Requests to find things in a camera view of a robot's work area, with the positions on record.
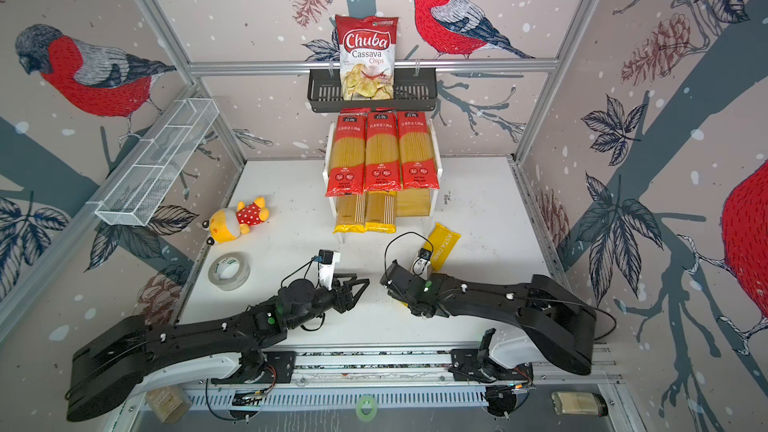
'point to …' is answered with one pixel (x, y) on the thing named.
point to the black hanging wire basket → (415, 90)
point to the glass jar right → (579, 403)
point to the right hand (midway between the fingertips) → (396, 292)
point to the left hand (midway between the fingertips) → (363, 283)
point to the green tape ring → (374, 408)
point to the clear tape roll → (229, 271)
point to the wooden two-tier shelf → (434, 193)
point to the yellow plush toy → (226, 224)
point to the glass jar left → (169, 403)
